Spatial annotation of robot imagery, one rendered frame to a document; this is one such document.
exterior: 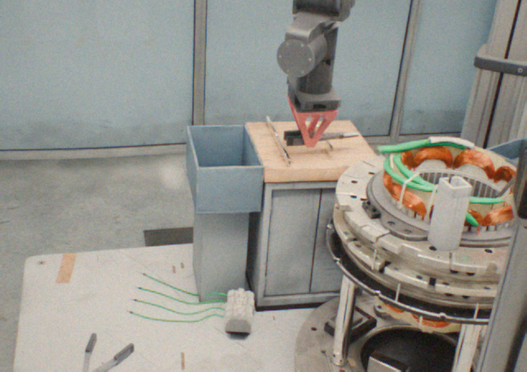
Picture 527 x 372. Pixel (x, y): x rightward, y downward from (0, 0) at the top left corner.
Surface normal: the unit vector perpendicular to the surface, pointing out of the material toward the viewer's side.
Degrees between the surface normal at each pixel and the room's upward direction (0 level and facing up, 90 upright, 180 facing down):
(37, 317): 0
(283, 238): 90
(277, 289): 90
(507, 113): 90
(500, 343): 90
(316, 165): 0
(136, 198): 0
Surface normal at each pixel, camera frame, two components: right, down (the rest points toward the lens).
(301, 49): -0.41, 0.44
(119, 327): 0.06, -0.89
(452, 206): 0.32, 0.45
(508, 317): -0.21, 0.44
